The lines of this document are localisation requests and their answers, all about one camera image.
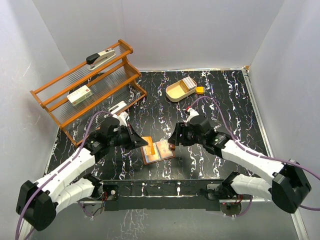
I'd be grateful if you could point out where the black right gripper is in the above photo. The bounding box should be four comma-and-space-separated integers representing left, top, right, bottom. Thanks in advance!
168, 122, 205, 147

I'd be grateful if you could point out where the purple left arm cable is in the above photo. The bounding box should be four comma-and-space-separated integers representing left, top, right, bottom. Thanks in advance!
14, 110, 116, 240

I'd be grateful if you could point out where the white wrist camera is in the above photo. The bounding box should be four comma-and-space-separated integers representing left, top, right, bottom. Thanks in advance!
186, 107, 199, 122
112, 111, 129, 127

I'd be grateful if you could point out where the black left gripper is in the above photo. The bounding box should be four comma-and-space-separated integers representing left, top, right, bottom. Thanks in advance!
108, 123, 148, 151

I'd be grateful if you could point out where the white red staples box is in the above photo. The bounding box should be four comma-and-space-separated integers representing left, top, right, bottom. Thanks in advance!
67, 85, 93, 107

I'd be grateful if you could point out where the orange credit card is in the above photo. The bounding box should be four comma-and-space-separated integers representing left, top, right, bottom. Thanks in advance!
142, 136, 156, 156

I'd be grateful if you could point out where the stack of credit cards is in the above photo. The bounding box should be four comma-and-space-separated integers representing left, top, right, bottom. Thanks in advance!
182, 76, 197, 91

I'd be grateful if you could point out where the black white stapler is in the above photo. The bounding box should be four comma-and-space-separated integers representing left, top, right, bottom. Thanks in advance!
86, 48, 116, 71

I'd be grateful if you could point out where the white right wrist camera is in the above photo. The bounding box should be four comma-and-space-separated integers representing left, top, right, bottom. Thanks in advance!
186, 107, 199, 122

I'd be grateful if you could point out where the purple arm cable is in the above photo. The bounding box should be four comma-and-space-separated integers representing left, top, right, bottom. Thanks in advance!
14, 110, 116, 240
186, 96, 320, 210

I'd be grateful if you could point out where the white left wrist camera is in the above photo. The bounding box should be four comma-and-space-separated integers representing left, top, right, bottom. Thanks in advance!
112, 111, 129, 127

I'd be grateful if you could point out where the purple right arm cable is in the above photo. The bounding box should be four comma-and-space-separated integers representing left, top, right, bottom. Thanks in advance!
186, 96, 320, 210

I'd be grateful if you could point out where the brown leather card holder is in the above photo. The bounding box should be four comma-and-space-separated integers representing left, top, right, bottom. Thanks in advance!
140, 140, 176, 165

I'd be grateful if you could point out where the beige oval tray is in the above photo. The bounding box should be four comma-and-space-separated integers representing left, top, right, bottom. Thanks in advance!
165, 79, 197, 103

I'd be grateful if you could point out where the small white stapler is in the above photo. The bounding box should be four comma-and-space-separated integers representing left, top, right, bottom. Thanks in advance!
108, 101, 127, 114

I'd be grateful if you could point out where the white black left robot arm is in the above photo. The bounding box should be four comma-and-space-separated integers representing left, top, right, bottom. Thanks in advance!
16, 115, 148, 231

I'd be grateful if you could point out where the yellow tape measure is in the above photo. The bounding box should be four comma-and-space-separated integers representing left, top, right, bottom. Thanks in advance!
195, 86, 205, 95

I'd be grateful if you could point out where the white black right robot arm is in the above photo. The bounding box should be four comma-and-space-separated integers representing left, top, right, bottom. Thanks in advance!
168, 115, 312, 214

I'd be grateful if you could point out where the orange wooden shelf rack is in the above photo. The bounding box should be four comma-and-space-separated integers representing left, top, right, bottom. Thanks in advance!
30, 39, 148, 146

